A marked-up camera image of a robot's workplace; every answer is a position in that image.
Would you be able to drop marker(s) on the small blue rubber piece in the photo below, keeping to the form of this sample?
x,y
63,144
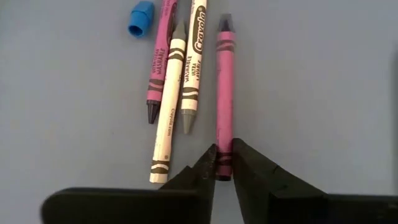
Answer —
x,y
141,18

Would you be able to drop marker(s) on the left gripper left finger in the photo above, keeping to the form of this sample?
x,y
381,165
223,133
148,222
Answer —
x,y
124,207

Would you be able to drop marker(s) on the white wrapper crayon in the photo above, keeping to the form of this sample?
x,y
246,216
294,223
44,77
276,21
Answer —
x,y
169,93
192,62

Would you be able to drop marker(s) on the purple crayon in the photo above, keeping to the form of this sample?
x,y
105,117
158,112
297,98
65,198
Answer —
x,y
224,93
161,56

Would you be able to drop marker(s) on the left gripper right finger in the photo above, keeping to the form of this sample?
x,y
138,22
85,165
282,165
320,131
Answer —
x,y
311,210

